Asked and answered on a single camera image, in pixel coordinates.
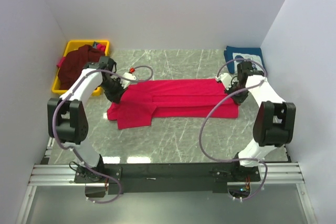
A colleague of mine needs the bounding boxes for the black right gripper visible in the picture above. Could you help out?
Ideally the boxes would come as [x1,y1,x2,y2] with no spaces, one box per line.
[224,81,249,106]

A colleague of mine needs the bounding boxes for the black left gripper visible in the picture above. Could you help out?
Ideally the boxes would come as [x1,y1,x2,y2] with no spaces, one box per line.
[100,78,128,104]

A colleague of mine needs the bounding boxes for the bright red t-shirt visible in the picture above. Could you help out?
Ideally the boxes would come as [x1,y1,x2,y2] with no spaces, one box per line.
[107,79,239,130]

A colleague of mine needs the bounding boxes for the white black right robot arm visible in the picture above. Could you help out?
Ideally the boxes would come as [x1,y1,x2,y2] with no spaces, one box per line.
[216,60,296,182]

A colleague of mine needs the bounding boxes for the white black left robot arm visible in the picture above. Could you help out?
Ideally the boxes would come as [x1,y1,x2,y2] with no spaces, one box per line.
[47,56,137,183]

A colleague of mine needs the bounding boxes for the folded blue printed t-shirt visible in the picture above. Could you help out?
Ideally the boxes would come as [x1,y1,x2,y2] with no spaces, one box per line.
[224,46,265,74]

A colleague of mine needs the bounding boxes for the dark maroon t-shirt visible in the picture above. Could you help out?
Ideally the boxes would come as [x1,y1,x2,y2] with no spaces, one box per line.
[58,45,105,90]

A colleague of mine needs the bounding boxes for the pink garment in bin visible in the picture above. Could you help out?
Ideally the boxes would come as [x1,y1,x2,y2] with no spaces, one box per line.
[56,57,66,68]

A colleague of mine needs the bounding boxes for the yellow plastic bin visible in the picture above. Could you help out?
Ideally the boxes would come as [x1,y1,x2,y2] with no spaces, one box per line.
[52,39,110,95]

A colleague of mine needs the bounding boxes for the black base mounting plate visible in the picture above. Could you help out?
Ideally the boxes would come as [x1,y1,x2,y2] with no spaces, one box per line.
[74,162,261,197]

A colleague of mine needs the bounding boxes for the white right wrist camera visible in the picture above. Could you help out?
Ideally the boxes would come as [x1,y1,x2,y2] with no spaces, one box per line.
[215,73,233,88]

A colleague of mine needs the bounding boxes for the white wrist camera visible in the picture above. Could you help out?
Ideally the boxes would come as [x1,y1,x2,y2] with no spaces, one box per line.
[120,72,137,89]
[215,73,233,88]

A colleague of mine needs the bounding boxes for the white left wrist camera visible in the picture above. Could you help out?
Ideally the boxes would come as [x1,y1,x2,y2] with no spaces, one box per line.
[120,72,137,89]

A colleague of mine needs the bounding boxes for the aluminium frame rail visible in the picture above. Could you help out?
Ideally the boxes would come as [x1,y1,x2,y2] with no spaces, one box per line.
[28,163,304,186]

